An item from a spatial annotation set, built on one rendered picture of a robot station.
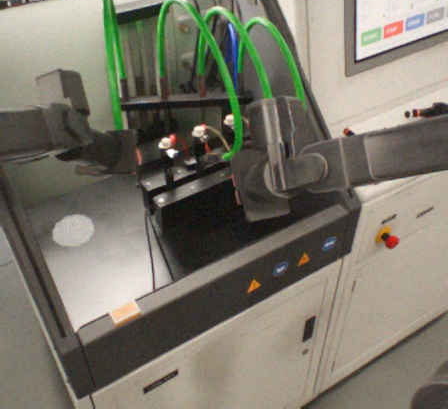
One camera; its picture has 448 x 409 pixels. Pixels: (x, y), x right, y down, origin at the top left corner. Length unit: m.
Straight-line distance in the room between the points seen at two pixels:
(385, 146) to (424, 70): 0.99
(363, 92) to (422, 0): 0.27
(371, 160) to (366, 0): 0.79
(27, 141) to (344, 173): 0.34
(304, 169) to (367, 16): 0.79
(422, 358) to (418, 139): 1.65
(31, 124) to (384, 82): 1.03
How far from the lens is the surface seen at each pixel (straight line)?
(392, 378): 2.09
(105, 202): 1.39
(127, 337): 1.02
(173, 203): 1.15
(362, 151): 0.58
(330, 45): 1.29
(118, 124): 0.85
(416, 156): 0.57
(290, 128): 0.64
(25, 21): 1.20
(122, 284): 1.20
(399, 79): 1.49
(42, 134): 0.62
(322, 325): 1.51
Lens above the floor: 1.76
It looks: 42 degrees down
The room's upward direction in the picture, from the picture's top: straight up
